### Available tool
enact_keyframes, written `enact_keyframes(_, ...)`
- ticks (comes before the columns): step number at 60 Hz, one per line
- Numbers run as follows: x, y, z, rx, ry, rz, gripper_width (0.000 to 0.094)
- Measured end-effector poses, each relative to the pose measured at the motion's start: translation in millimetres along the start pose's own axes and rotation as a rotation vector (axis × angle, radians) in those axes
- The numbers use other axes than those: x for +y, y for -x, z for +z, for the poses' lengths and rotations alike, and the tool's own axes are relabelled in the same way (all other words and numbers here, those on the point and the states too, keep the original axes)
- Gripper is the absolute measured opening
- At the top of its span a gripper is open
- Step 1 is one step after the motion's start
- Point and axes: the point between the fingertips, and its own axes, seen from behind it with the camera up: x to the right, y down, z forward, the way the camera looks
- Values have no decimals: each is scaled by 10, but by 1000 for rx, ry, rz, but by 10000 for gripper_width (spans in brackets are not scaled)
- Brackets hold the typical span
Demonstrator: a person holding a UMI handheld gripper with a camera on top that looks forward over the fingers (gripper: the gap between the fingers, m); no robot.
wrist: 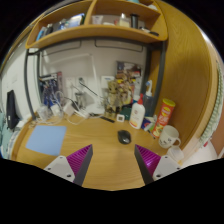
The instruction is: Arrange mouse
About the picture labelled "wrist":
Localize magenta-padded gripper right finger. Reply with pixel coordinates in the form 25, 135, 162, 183
134, 144, 183, 185

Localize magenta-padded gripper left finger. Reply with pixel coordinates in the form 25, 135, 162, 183
43, 143, 94, 187

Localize black computer mouse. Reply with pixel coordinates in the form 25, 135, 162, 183
117, 129, 132, 145

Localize light blue mouse pad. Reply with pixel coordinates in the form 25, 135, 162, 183
25, 124, 68, 157

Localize white plastic container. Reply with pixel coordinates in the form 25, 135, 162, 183
166, 145, 185, 163

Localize white mug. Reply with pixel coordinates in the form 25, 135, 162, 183
158, 124, 182, 150

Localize blue and red snack packet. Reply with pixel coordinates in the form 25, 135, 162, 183
140, 117, 158, 134

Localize red chip can yellow lid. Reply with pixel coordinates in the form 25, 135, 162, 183
151, 97, 177, 139

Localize clear plastic bag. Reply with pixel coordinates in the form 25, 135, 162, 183
36, 104, 51, 122

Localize white power strip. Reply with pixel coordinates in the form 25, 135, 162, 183
74, 109, 92, 120

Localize white glue bottle red cap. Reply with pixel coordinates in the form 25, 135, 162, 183
129, 93, 146, 130

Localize teal cloth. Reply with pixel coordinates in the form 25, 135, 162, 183
0, 109, 14, 158

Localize dark green box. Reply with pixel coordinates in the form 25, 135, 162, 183
120, 106, 133, 121

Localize dark spray bottle white top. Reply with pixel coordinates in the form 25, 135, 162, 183
143, 79, 156, 118

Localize black pen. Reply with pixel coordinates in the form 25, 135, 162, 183
99, 115, 116, 124

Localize metal cup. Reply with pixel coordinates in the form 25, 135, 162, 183
74, 92, 87, 109

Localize black bag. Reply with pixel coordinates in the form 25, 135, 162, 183
5, 89, 21, 130

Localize blue model kit box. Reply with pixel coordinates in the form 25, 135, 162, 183
38, 70, 65, 109

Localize tan robot figure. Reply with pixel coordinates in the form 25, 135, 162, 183
103, 79, 133, 118

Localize white desk lamp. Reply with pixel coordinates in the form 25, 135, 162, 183
41, 52, 106, 116

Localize colourful model kit box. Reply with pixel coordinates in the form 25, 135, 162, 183
115, 60, 143, 98

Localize wooden shelf unit with items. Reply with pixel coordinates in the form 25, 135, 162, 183
25, 0, 169, 50

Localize white cable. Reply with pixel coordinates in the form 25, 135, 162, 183
66, 113, 94, 126

